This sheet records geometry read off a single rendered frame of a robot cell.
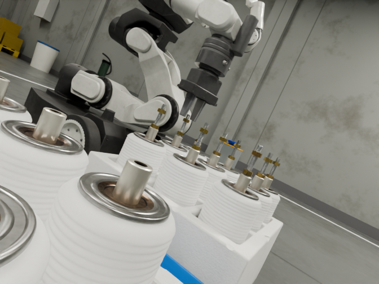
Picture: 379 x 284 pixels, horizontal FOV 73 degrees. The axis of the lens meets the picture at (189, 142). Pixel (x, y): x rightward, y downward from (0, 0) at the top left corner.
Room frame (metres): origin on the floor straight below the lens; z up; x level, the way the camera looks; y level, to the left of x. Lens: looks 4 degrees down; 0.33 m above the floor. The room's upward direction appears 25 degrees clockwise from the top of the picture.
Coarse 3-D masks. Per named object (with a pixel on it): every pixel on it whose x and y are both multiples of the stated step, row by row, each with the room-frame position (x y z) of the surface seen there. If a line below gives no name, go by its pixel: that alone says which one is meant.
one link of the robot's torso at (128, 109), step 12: (108, 84) 1.09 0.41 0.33; (108, 96) 1.08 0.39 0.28; (120, 96) 1.06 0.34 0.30; (132, 96) 1.07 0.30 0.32; (96, 108) 1.11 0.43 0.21; (108, 108) 1.08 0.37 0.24; (120, 108) 1.05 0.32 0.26; (132, 108) 0.98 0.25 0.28; (144, 108) 0.94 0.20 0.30; (156, 108) 0.92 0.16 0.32; (168, 108) 0.91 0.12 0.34; (120, 120) 1.04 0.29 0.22; (132, 120) 0.97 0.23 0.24; (144, 120) 0.93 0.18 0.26
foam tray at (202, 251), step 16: (96, 160) 0.54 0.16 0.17; (112, 160) 0.58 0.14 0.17; (176, 208) 0.44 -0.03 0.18; (192, 208) 0.48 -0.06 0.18; (176, 224) 0.43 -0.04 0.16; (192, 224) 0.42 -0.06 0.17; (272, 224) 0.64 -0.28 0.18; (176, 240) 0.42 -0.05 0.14; (192, 240) 0.41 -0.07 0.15; (208, 240) 0.40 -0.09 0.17; (224, 240) 0.40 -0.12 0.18; (256, 240) 0.46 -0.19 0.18; (272, 240) 0.61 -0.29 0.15; (176, 256) 0.42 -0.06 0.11; (192, 256) 0.40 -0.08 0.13; (208, 256) 0.39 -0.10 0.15; (224, 256) 0.38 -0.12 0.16; (240, 256) 0.37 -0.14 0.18; (256, 256) 0.43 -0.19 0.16; (192, 272) 0.40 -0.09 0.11; (208, 272) 0.39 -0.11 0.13; (224, 272) 0.38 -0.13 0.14; (240, 272) 0.37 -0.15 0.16; (256, 272) 0.61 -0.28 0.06
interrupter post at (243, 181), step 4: (240, 176) 0.47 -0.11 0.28; (244, 176) 0.46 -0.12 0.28; (240, 180) 0.46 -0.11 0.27; (244, 180) 0.46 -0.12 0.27; (248, 180) 0.46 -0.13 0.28; (236, 184) 0.47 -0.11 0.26; (240, 184) 0.46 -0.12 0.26; (244, 184) 0.46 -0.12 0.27; (248, 184) 0.46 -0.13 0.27; (236, 188) 0.46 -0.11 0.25; (240, 188) 0.46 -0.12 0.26; (244, 188) 0.46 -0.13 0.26; (244, 192) 0.46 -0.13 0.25
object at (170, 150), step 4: (160, 140) 0.68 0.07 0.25; (164, 144) 0.65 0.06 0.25; (168, 148) 0.64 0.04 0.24; (172, 148) 0.64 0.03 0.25; (168, 152) 0.64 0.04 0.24; (172, 152) 0.64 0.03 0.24; (176, 152) 0.64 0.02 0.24; (180, 152) 0.65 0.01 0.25; (184, 152) 0.66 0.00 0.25; (164, 156) 0.64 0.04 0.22; (164, 160) 0.64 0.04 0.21; (160, 168) 0.64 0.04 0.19
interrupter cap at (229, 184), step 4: (224, 180) 0.49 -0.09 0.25; (228, 180) 0.50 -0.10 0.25; (224, 184) 0.45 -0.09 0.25; (228, 184) 0.46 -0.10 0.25; (232, 184) 0.49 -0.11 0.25; (232, 188) 0.44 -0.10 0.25; (236, 192) 0.43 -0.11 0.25; (240, 192) 0.43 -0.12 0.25; (248, 192) 0.48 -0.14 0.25; (252, 192) 0.49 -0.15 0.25; (244, 196) 0.43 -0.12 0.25; (248, 196) 0.43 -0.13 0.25; (252, 196) 0.45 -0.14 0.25; (256, 196) 0.47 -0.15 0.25; (256, 200) 0.45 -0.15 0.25
